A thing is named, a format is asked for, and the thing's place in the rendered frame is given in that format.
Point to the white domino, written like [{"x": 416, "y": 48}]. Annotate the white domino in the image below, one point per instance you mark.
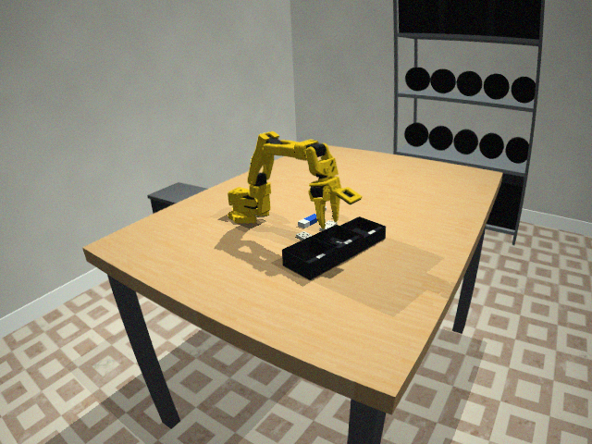
[
  {"x": 329, "y": 224},
  {"x": 303, "y": 235}
]

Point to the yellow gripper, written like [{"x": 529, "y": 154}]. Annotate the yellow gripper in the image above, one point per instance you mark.
[{"x": 323, "y": 188}]

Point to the black 9v battery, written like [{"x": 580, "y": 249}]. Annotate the black 9v battery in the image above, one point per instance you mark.
[{"x": 335, "y": 242}]

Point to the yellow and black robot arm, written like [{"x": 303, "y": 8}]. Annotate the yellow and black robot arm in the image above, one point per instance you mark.
[{"x": 263, "y": 156}]

